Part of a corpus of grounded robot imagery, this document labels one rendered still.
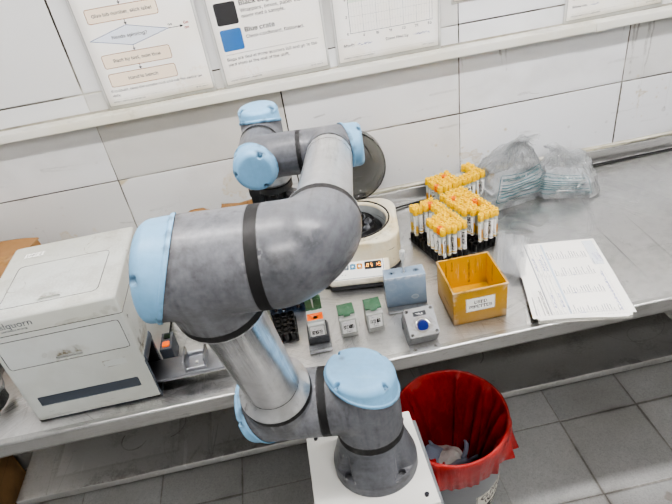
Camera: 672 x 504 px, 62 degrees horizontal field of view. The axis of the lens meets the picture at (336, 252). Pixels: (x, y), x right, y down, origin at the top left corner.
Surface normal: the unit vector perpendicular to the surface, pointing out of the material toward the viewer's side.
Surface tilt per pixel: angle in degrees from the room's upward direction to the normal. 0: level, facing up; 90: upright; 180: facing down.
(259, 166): 90
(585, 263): 1
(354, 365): 8
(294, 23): 92
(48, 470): 0
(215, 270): 64
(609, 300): 1
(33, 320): 89
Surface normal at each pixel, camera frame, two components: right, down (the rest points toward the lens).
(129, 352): 0.16, 0.55
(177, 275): -0.07, 0.16
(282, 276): 0.21, 0.36
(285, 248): 0.25, -0.13
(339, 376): -0.02, -0.86
